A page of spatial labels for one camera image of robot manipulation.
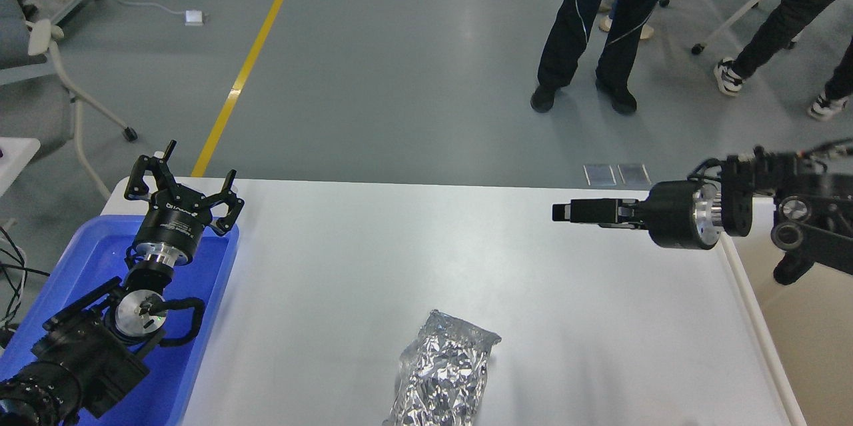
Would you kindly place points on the person with white sneakers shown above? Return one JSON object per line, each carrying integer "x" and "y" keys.
{"x": 788, "y": 19}

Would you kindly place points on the grey office chair left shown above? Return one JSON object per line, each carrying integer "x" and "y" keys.
{"x": 42, "y": 108}

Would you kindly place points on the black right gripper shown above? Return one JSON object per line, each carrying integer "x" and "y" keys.
{"x": 677, "y": 215}

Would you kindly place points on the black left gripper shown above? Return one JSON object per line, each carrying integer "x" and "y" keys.
{"x": 170, "y": 224}

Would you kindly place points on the metal floor plate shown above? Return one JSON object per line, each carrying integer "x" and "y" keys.
{"x": 600, "y": 175}
{"x": 634, "y": 175}

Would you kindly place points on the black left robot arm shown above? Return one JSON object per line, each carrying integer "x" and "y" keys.
{"x": 92, "y": 354}

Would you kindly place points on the silver foil bag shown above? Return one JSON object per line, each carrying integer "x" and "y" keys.
{"x": 443, "y": 373}

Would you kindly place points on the left metal floor plate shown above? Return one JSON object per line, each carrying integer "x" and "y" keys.
{"x": 600, "y": 175}

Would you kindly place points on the white power adapter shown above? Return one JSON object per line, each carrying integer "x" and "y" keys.
{"x": 194, "y": 17}

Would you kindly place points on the white side table corner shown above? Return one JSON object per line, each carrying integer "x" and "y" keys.
{"x": 17, "y": 152}

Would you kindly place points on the right metal floor plate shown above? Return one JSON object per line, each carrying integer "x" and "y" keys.
{"x": 634, "y": 175}

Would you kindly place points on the white plastic bin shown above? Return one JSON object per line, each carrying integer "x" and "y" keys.
{"x": 810, "y": 323}

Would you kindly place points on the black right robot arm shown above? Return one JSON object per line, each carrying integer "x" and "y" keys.
{"x": 811, "y": 218}

